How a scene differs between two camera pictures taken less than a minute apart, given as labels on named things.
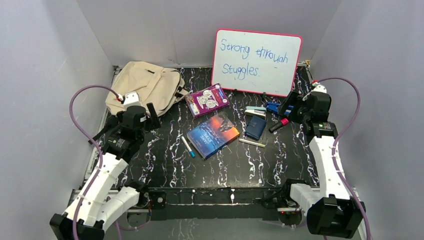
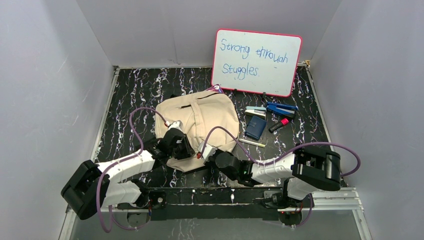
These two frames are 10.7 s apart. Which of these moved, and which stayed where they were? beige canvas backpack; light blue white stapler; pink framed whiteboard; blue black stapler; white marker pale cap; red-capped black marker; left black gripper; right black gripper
Moved: right black gripper; beige canvas backpack; left black gripper
Stayed: light blue white stapler; blue black stapler; red-capped black marker; white marker pale cap; pink framed whiteboard
